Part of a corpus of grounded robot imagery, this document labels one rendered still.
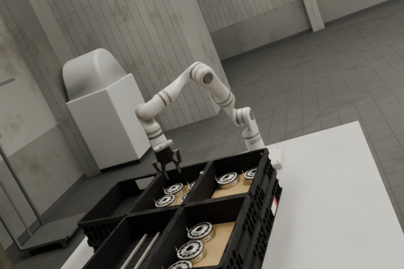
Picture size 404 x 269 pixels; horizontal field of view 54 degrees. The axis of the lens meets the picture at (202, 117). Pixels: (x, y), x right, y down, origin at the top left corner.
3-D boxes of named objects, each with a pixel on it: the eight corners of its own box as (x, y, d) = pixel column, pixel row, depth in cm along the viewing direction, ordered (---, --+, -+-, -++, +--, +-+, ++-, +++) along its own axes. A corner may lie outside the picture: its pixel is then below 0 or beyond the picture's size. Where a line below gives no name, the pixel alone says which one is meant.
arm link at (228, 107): (213, 90, 200) (230, 86, 196) (237, 115, 220) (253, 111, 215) (213, 105, 195) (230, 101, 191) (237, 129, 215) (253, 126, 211)
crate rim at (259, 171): (213, 164, 198) (211, 160, 198) (270, 151, 186) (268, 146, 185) (184, 210, 164) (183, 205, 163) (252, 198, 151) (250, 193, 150)
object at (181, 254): (183, 242, 150) (183, 241, 150) (207, 239, 146) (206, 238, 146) (173, 261, 142) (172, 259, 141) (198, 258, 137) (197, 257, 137)
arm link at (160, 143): (156, 153, 169) (149, 140, 167) (148, 149, 179) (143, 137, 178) (174, 143, 172) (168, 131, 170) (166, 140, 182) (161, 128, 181)
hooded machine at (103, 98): (123, 151, 647) (77, 57, 606) (163, 139, 623) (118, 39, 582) (100, 176, 571) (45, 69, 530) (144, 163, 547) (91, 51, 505)
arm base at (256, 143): (255, 158, 226) (244, 132, 221) (270, 155, 222) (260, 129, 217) (252, 167, 218) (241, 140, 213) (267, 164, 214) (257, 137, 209)
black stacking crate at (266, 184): (220, 180, 201) (212, 161, 198) (276, 169, 188) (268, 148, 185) (194, 229, 166) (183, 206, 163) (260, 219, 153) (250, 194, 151)
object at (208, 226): (195, 223, 160) (194, 222, 160) (216, 222, 155) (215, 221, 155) (183, 240, 152) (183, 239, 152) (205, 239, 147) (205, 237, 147)
